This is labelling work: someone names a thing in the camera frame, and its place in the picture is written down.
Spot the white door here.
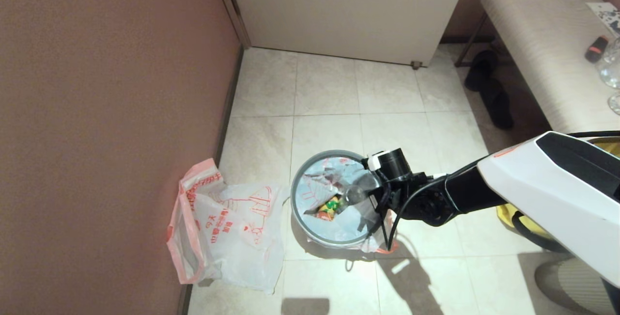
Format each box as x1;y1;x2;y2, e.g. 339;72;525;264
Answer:
224;0;473;67

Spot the light woodgrain desk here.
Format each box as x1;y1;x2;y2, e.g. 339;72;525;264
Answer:
454;0;620;136

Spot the white red-printed trash bag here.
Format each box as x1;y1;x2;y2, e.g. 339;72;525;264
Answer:
294;154;399;263
167;158;291;295

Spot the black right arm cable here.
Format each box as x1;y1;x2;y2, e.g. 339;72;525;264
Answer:
371;174;439;252

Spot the clear plastic bottle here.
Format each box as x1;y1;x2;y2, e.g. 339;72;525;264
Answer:
339;184;379;206

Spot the grey bin ring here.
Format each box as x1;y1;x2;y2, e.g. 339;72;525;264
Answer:
291;149;391;248

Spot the beige door frame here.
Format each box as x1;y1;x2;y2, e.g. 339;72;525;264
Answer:
209;0;252;49

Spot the white leaflet with blue print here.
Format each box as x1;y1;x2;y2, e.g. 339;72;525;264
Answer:
585;1;620;34

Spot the grey skirting board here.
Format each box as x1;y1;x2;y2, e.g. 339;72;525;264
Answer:
177;46;245;315

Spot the black marker with red band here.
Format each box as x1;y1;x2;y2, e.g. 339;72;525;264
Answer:
585;35;610;63

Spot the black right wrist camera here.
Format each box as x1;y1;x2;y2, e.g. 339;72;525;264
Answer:
367;148;412;182

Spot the empty white red-printed trash bag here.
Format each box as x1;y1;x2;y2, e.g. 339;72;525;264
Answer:
167;158;291;295

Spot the colourful snack packet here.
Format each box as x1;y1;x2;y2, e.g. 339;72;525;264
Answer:
316;194;345;222

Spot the yellow fabric bag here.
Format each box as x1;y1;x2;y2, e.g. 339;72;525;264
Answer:
496;138;620;252

